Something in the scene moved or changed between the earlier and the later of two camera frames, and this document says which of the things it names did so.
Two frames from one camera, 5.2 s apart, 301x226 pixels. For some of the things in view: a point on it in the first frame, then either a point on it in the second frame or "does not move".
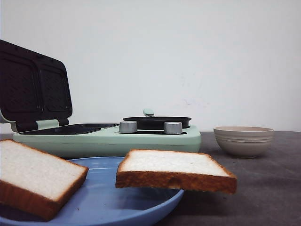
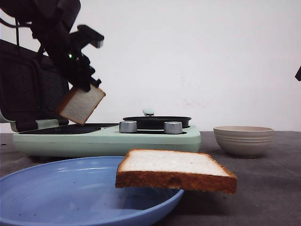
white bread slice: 157,169 does not move
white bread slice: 33,184 to 78,105
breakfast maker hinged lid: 34,87 does not move
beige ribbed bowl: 243,141 does not move
